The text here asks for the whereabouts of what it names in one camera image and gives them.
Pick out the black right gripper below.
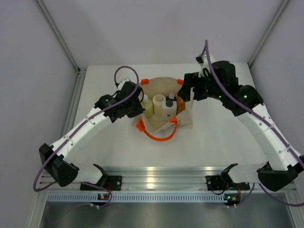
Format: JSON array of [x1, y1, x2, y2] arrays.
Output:
[[178, 70, 224, 103]]

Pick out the white square bottle black cap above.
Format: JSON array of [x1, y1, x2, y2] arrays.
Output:
[[162, 100, 177, 122]]

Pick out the beige canvas bag orange handles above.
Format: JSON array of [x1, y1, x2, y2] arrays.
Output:
[[135, 77, 193, 142]]

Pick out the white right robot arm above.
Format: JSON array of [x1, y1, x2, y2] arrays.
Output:
[[178, 60, 304, 191]]

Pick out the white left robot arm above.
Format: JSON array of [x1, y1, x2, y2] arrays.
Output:
[[39, 80, 144, 190]]

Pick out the amber bottle pink cap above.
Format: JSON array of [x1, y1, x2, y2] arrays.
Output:
[[177, 96, 186, 115]]

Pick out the orange bottle blue spray top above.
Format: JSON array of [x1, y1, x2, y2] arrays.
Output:
[[167, 92, 176, 101]]

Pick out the green pump lotion bottle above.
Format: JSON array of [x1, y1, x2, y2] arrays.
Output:
[[141, 95, 153, 119]]

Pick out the cream cylindrical bottle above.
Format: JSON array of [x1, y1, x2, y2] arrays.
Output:
[[152, 94, 166, 117]]

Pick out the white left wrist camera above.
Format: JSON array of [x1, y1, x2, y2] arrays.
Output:
[[116, 77, 130, 90]]

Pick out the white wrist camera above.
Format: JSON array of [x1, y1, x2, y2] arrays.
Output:
[[116, 77, 130, 90], [196, 54, 211, 77]]

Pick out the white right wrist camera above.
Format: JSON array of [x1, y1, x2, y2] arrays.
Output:
[[196, 54, 211, 77]]

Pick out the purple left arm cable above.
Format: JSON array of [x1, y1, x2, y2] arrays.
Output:
[[33, 66, 140, 209]]

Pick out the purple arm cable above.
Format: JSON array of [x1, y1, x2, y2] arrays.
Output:
[[201, 39, 304, 209], [33, 66, 140, 209]]

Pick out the aluminium rail base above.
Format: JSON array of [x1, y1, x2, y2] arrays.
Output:
[[38, 165, 297, 193]]

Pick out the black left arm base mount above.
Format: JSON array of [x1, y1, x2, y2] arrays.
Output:
[[80, 175, 123, 191]]

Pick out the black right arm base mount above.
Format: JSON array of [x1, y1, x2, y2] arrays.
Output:
[[206, 175, 250, 191]]

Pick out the left aluminium frame post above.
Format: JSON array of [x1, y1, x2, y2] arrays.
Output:
[[33, 0, 79, 72]]

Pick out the aluminium frame post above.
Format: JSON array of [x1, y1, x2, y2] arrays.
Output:
[[247, 0, 292, 68], [33, 0, 79, 72]]

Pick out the slotted grey cable duct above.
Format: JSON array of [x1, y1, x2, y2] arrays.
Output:
[[47, 193, 239, 203]]

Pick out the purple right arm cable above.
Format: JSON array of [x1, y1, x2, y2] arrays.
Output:
[[201, 39, 304, 209]]

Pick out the right aluminium frame post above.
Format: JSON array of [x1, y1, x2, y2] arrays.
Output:
[[247, 0, 292, 68]]

